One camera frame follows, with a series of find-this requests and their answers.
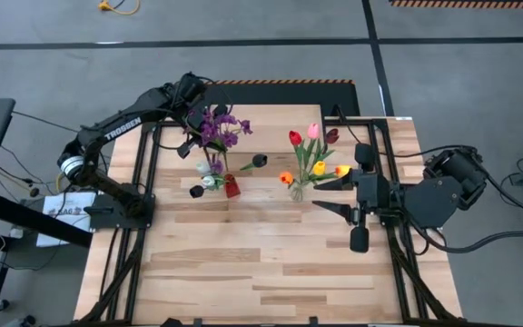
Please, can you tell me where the yellow orange-tipped artificial tulip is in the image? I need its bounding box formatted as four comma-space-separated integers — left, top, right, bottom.
301, 163, 354, 187

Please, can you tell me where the dark maroon artificial tulip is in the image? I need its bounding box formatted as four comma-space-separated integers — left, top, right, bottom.
300, 127, 341, 190

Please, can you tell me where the white paper box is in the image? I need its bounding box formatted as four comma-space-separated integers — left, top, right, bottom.
36, 191, 97, 249

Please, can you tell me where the yellow floor cable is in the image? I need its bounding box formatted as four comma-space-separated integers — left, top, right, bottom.
97, 0, 141, 16

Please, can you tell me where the thin black table cable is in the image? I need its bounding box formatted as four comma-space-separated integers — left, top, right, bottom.
332, 104, 392, 176

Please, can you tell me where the black floor mat striped edge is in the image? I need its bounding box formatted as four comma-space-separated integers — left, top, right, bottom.
164, 80, 361, 118

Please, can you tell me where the pink artificial tulip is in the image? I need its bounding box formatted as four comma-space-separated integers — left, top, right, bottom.
298, 123, 321, 190

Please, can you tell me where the red artificial tulip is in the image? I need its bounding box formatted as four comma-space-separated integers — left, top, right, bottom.
287, 130, 306, 190

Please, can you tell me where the clear glass vase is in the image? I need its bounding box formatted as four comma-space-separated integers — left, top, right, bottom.
288, 180, 311, 203

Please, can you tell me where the orange artificial tulip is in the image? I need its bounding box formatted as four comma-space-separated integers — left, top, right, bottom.
278, 170, 301, 190

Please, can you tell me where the red ribbed glass vase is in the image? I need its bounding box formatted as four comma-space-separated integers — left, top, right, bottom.
222, 173, 242, 200

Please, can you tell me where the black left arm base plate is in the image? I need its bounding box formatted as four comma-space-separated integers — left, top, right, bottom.
84, 193, 156, 230

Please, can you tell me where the purple artificial flower bunch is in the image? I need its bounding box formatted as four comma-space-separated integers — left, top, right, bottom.
186, 106, 255, 183

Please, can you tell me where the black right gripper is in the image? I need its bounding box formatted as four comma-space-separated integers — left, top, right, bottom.
311, 142, 397, 254

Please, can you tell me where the black metal table frame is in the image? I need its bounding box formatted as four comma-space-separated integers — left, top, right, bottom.
79, 116, 465, 326

